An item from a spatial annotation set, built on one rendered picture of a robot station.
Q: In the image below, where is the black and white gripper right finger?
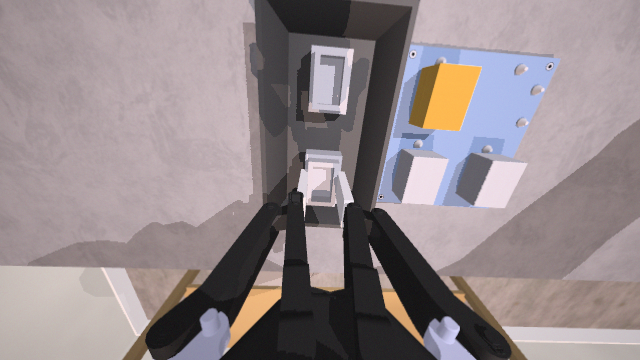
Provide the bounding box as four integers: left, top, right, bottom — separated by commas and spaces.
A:
336, 171, 512, 360

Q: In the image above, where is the orange-yellow block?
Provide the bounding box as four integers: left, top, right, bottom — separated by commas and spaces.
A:
409, 63, 482, 131

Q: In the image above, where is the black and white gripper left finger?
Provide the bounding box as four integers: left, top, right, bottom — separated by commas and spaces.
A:
145, 169, 316, 360

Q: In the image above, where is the grey rectangular block with pocket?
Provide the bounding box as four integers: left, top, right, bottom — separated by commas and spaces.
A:
305, 149, 342, 207
308, 45, 354, 115

